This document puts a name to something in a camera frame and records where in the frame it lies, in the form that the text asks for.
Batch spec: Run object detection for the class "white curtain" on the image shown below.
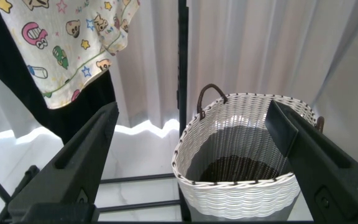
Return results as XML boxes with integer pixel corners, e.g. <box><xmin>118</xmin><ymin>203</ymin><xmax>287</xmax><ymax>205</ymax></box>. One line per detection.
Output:
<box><xmin>0</xmin><ymin>0</ymin><xmax>358</xmax><ymax>139</ymax></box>

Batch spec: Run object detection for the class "black clothes rack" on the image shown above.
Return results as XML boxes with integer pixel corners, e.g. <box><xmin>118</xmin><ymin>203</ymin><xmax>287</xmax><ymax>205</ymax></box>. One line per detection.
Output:
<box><xmin>0</xmin><ymin>0</ymin><xmax>193</xmax><ymax>223</ymax></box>

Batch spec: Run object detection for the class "cream printed garment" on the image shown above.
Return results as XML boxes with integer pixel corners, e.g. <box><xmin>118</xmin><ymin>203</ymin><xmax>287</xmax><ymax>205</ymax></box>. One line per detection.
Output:
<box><xmin>0</xmin><ymin>0</ymin><xmax>141</xmax><ymax>110</ymax></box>

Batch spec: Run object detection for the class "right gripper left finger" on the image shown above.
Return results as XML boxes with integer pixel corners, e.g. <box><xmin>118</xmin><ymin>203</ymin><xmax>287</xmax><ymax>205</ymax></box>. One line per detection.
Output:
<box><xmin>7</xmin><ymin>101</ymin><xmax>120</xmax><ymax>223</ymax></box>

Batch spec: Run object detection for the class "white laundry basket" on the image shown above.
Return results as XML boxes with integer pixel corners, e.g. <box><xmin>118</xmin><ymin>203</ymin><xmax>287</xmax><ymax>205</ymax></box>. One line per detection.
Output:
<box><xmin>171</xmin><ymin>83</ymin><xmax>326</xmax><ymax>222</ymax></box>

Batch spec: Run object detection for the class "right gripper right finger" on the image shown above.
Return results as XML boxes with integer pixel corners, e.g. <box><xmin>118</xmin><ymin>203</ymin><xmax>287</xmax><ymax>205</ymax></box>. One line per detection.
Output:
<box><xmin>264</xmin><ymin>99</ymin><xmax>358</xmax><ymax>224</ymax></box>

